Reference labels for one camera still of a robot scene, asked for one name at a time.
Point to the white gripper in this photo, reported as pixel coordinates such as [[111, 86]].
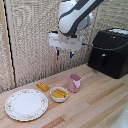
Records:
[[66, 41]]

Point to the white black Franka robot arm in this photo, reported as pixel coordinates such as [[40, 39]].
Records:
[[75, 13]]

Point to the pink plastic cup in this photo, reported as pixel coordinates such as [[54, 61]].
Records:
[[74, 83]]

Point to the woven beige folding screen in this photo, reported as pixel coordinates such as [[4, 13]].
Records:
[[31, 43]]

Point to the yellow rectangular food block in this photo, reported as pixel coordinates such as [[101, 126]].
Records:
[[42, 86]]

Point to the yellow food pieces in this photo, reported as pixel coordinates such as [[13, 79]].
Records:
[[59, 93]]

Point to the small white bowl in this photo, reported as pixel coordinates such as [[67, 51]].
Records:
[[59, 98]]

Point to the white floral-rim plate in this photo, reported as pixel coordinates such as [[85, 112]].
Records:
[[26, 104]]

